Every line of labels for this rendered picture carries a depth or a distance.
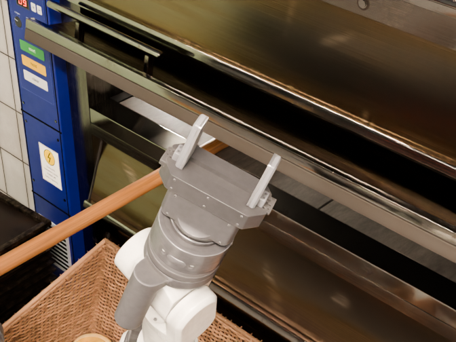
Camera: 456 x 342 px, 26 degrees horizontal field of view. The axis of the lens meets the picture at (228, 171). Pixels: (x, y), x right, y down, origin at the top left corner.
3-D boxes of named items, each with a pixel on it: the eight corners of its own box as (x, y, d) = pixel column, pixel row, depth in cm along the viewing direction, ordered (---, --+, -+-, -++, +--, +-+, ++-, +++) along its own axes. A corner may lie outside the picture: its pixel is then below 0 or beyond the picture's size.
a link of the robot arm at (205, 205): (257, 237, 99) (220, 300, 108) (288, 177, 106) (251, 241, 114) (147, 176, 100) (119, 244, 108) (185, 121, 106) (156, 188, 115)
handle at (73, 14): (44, 27, 198) (50, 26, 199) (155, 83, 179) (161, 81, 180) (46, -1, 195) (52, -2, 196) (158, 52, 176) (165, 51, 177)
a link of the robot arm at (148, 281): (240, 255, 112) (210, 307, 120) (179, 190, 116) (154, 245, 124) (168, 300, 105) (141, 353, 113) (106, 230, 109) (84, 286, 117)
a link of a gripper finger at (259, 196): (276, 148, 99) (256, 186, 104) (266, 168, 97) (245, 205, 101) (290, 156, 99) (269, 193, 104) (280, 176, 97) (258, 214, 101)
